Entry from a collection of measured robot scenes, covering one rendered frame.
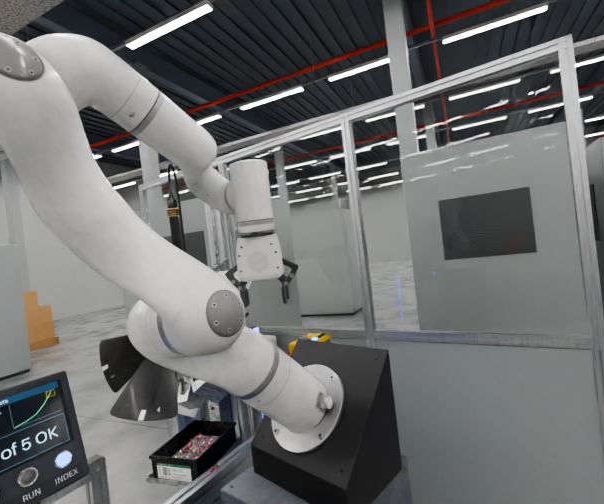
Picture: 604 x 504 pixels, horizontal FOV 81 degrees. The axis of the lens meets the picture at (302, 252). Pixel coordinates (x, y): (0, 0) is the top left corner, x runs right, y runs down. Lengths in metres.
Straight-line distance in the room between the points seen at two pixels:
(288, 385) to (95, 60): 0.62
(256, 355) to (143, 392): 0.81
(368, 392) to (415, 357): 0.96
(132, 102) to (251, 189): 0.27
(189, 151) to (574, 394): 1.52
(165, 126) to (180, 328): 0.35
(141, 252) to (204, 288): 0.10
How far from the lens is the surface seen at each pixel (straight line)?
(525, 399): 1.71
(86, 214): 0.54
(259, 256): 0.78
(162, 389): 1.41
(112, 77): 0.67
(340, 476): 0.76
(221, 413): 1.88
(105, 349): 1.72
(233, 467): 1.17
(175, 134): 0.69
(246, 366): 0.65
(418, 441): 1.89
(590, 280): 1.58
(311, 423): 0.80
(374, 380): 0.79
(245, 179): 0.77
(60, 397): 0.81
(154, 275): 0.54
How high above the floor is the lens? 1.42
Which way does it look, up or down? level
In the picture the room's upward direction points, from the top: 7 degrees counter-clockwise
